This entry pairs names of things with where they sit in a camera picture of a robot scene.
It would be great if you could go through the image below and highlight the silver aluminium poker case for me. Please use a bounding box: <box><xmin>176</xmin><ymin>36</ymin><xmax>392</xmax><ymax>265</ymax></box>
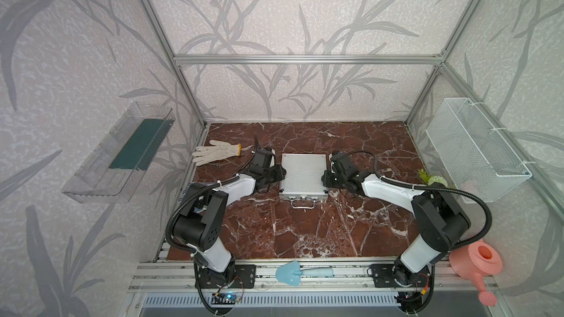
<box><xmin>279</xmin><ymin>154</ymin><xmax>328</xmax><ymax>210</ymax></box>

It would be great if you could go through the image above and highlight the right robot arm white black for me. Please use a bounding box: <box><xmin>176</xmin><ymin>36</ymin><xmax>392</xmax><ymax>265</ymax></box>
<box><xmin>322</xmin><ymin>151</ymin><xmax>493</xmax><ymax>279</ymax></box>

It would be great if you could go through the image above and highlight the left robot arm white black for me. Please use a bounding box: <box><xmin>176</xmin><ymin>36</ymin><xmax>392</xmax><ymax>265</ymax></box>
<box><xmin>164</xmin><ymin>148</ymin><xmax>286</xmax><ymax>274</ymax></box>

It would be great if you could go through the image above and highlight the white work glove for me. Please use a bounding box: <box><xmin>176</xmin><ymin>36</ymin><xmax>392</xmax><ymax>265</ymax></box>
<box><xmin>192</xmin><ymin>140</ymin><xmax>242</xmax><ymax>167</ymax></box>

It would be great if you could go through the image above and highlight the artificial flower pot plant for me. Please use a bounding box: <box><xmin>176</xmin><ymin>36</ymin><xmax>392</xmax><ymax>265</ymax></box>
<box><xmin>418</xmin><ymin>169</ymin><xmax>449</xmax><ymax>187</ymax></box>

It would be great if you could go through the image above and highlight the left green circuit board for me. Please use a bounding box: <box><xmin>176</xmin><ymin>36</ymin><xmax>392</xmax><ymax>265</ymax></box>
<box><xmin>212</xmin><ymin>291</ymin><xmax>244</xmax><ymax>305</ymax></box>

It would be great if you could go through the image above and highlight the pink watering can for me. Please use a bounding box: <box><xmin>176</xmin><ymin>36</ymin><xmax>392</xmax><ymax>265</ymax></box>
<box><xmin>449</xmin><ymin>240</ymin><xmax>503</xmax><ymax>307</ymax></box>

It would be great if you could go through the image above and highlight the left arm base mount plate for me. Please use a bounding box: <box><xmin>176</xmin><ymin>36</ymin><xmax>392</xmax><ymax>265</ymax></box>
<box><xmin>196</xmin><ymin>264</ymin><xmax>257</xmax><ymax>289</ymax></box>

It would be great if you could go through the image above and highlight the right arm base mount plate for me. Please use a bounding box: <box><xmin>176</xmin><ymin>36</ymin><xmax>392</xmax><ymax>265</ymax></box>
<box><xmin>367</xmin><ymin>264</ymin><xmax>434</xmax><ymax>289</ymax></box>

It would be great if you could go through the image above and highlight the white wire mesh basket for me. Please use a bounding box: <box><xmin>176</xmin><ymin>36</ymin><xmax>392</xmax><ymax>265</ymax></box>
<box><xmin>426</xmin><ymin>98</ymin><xmax>533</xmax><ymax>203</ymax></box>

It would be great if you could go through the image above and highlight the right circuit board with wires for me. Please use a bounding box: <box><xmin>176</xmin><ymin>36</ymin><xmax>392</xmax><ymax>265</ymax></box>
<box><xmin>396</xmin><ymin>289</ymin><xmax>433</xmax><ymax>316</ymax></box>

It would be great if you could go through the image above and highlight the clear plastic wall shelf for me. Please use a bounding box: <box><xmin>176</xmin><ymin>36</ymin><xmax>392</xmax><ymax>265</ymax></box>
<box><xmin>62</xmin><ymin>102</ymin><xmax>176</xmax><ymax>204</ymax></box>

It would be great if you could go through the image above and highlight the aluminium frame front rail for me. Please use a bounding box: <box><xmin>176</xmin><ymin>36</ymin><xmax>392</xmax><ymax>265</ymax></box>
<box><xmin>127</xmin><ymin>257</ymin><xmax>499</xmax><ymax>294</ymax></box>

